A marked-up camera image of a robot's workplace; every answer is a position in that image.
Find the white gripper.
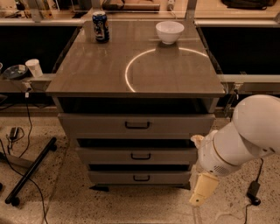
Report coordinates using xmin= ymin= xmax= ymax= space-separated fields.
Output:
xmin=189 ymin=130 xmax=241 ymax=207

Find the grey top drawer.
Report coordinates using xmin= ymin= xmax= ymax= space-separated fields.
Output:
xmin=59 ymin=113 xmax=214 ymax=139

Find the grey drawer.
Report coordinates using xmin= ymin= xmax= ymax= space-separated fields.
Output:
xmin=76 ymin=148 xmax=198 ymax=165
xmin=88 ymin=171 xmax=191 ymax=186
xmin=59 ymin=113 xmax=214 ymax=139

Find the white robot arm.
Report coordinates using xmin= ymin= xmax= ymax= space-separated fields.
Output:
xmin=190 ymin=94 xmax=280 ymax=207

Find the grey drawer cabinet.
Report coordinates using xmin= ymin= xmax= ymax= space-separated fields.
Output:
xmin=47 ymin=21 xmax=225 ymax=190

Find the grey bottom drawer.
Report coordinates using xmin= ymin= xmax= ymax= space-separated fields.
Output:
xmin=88 ymin=171 xmax=191 ymax=186

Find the grey middle drawer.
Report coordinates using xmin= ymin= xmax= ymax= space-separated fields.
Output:
xmin=76 ymin=148 xmax=198 ymax=165

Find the black power adapter right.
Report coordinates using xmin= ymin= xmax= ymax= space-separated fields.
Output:
xmin=247 ymin=181 xmax=261 ymax=206

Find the black power adapter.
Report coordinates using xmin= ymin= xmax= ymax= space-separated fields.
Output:
xmin=9 ymin=127 xmax=18 ymax=140
xmin=247 ymin=181 xmax=261 ymax=206

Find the white ceramic bowl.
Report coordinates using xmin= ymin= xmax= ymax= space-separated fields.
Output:
xmin=156 ymin=21 xmax=185 ymax=45

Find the black bag on shelf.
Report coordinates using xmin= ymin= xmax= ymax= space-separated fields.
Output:
xmin=221 ymin=0 xmax=277 ymax=10

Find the blue soda can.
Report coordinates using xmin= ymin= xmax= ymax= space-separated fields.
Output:
xmin=92 ymin=11 xmax=109 ymax=43

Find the black power adapter left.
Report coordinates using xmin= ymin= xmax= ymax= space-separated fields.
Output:
xmin=9 ymin=127 xmax=18 ymax=140

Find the black wheeled stand leg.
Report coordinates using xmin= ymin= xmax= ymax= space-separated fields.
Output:
xmin=5 ymin=137 xmax=57 ymax=207

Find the white paper cup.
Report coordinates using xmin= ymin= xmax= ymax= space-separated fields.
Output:
xmin=25 ymin=59 xmax=43 ymax=77

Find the dark blue plate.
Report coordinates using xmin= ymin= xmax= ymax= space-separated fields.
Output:
xmin=3 ymin=65 xmax=28 ymax=80

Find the black cable right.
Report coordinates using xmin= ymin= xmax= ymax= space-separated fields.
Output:
xmin=243 ymin=158 xmax=265 ymax=224

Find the black cable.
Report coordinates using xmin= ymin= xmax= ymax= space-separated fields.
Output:
xmin=0 ymin=91 xmax=49 ymax=224
xmin=243 ymin=158 xmax=265 ymax=224

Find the black cable left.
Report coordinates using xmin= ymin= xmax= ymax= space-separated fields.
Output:
xmin=0 ymin=91 xmax=49 ymax=224

